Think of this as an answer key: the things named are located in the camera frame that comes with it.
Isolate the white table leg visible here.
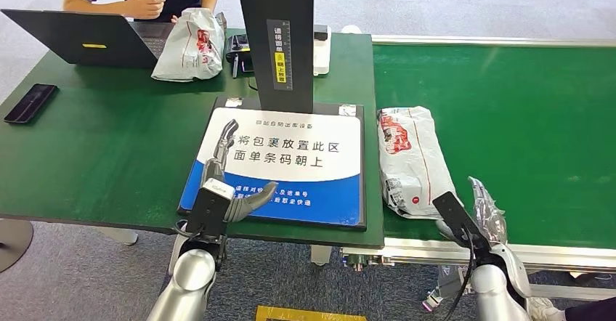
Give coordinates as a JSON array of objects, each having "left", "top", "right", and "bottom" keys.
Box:
[
  {"left": 94, "top": 226, "right": 139, "bottom": 247},
  {"left": 310, "top": 244, "right": 333, "bottom": 267}
]

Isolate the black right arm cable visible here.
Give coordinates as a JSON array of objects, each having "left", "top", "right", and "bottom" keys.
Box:
[{"left": 442, "top": 227, "right": 478, "bottom": 321}]

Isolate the white courier bag red print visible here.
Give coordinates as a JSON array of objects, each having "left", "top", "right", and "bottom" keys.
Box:
[
  {"left": 376, "top": 106, "right": 461, "bottom": 221},
  {"left": 150, "top": 7, "right": 226, "bottom": 83}
]

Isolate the black smartphone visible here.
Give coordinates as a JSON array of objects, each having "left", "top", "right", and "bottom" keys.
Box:
[{"left": 3, "top": 84, "right": 59, "bottom": 126}]

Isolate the grey round pedestal base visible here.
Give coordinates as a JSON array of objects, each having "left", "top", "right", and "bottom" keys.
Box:
[{"left": 0, "top": 219, "right": 33, "bottom": 274}]

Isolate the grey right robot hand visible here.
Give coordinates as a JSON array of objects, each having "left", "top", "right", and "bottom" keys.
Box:
[{"left": 467, "top": 176, "right": 509, "bottom": 247}]

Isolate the person's leg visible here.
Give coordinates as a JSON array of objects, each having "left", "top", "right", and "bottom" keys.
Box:
[{"left": 565, "top": 297, "right": 616, "bottom": 321}]

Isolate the black handheld controller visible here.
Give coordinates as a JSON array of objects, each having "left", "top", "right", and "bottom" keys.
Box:
[{"left": 224, "top": 33, "right": 251, "bottom": 65}]

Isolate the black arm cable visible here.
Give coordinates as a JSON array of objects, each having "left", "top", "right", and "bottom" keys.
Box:
[
  {"left": 442, "top": 227, "right": 478, "bottom": 321},
  {"left": 172, "top": 220, "right": 203, "bottom": 243}
]

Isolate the person's right hand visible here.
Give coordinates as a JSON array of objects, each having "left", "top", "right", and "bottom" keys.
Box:
[{"left": 123, "top": 0, "right": 167, "bottom": 20}]

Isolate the black scale column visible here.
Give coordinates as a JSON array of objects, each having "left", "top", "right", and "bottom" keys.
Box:
[{"left": 234, "top": 0, "right": 315, "bottom": 114}]

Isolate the black laptop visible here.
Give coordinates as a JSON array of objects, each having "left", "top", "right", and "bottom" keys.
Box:
[{"left": 0, "top": 9, "right": 177, "bottom": 68}]

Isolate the blue white scale platform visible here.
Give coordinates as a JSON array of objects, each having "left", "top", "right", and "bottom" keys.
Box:
[{"left": 177, "top": 97, "right": 367, "bottom": 231}]

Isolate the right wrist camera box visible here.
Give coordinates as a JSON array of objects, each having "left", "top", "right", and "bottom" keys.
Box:
[{"left": 431, "top": 191, "right": 492, "bottom": 253}]

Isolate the white power strip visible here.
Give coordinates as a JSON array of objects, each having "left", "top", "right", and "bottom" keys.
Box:
[{"left": 312, "top": 24, "right": 333, "bottom": 77}]

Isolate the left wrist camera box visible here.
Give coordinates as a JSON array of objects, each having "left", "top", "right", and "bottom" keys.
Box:
[{"left": 186, "top": 178, "right": 236, "bottom": 241}]

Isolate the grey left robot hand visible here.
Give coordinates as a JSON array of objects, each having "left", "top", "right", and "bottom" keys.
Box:
[{"left": 200, "top": 118, "right": 280, "bottom": 224}]

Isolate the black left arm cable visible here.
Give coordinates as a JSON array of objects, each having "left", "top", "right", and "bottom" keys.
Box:
[{"left": 172, "top": 220, "right": 203, "bottom": 243}]

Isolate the white shoe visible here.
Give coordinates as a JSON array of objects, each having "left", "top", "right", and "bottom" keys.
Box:
[{"left": 527, "top": 297, "right": 567, "bottom": 321}]

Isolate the green belt conveyor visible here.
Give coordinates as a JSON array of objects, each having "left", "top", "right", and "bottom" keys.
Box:
[{"left": 339, "top": 35, "right": 616, "bottom": 312}]

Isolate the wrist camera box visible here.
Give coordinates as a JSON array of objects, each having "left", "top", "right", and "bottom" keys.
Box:
[
  {"left": 431, "top": 191, "right": 492, "bottom": 253},
  {"left": 186, "top": 178, "right": 236, "bottom": 241}
]

